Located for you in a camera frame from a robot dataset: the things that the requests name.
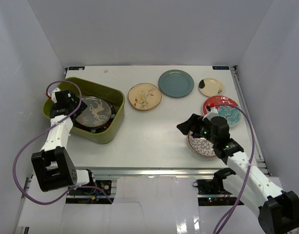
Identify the cream plate with bird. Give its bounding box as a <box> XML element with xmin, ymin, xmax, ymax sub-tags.
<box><xmin>128</xmin><ymin>83</ymin><xmax>162</xmax><ymax>111</ymax></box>

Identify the cream plate with black marks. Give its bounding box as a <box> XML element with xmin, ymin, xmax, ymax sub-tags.
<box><xmin>198</xmin><ymin>78</ymin><xmax>225</xmax><ymax>97</ymax></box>

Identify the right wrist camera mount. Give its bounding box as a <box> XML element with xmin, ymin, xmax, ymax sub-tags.
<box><xmin>203</xmin><ymin>103</ymin><xmax>219</xmax><ymax>121</ymax></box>

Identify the teal blue plate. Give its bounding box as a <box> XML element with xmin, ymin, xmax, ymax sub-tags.
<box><xmin>158</xmin><ymin>70</ymin><xmax>194</xmax><ymax>98</ymax></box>

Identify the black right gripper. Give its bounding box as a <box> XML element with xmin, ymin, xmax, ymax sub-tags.
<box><xmin>177</xmin><ymin>114</ymin><xmax>218</xmax><ymax>145</ymax></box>

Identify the petal pattern bowl orange rim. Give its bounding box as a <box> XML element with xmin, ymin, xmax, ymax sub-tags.
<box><xmin>187</xmin><ymin>131</ymin><xmax>216</xmax><ymax>158</ymax></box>

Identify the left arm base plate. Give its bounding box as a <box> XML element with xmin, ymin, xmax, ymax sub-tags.
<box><xmin>68</xmin><ymin>180</ymin><xmax>112</xmax><ymax>196</ymax></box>

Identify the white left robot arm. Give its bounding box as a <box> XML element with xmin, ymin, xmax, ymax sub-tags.
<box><xmin>31</xmin><ymin>88</ymin><xmax>97</xmax><ymax>195</ymax></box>

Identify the grey plate with deer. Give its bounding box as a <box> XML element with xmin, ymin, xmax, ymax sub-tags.
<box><xmin>75</xmin><ymin>97</ymin><xmax>112</xmax><ymax>128</ymax></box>

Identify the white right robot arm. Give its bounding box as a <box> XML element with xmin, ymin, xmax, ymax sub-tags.
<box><xmin>177</xmin><ymin>114</ymin><xmax>299</xmax><ymax>234</ymax></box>

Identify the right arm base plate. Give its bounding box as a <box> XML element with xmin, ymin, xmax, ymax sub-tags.
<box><xmin>192</xmin><ymin>179</ymin><xmax>236</xmax><ymax>207</ymax></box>

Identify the red plate with teal flower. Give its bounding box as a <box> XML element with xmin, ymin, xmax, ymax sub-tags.
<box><xmin>203</xmin><ymin>95</ymin><xmax>242</xmax><ymax>127</ymax></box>

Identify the green plastic bin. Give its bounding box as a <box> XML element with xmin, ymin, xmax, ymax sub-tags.
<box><xmin>42</xmin><ymin>77</ymin><xmax>126</xmax><ymax>145</ymax></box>

